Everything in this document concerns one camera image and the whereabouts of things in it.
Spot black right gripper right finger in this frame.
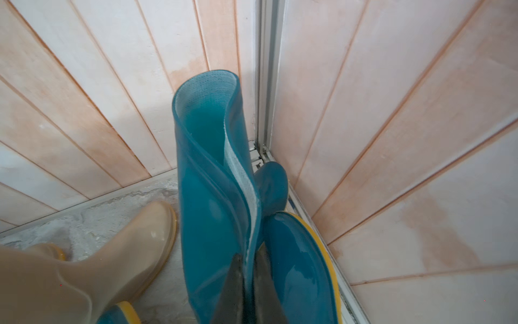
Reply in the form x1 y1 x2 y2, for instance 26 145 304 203
254 244 288 323

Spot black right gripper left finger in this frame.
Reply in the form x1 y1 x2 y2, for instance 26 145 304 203
210 254 244 324

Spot teal rain boot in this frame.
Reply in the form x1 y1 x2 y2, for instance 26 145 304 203
172 70 261 323
254 161 341 323

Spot blue rain boot front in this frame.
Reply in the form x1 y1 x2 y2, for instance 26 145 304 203
97 301 142 324

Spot beige rain boot upright right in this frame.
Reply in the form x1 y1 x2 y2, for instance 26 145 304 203
1 202 178 323

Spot aluminium frame rails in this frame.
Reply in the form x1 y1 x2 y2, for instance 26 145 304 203
251 1 370 323

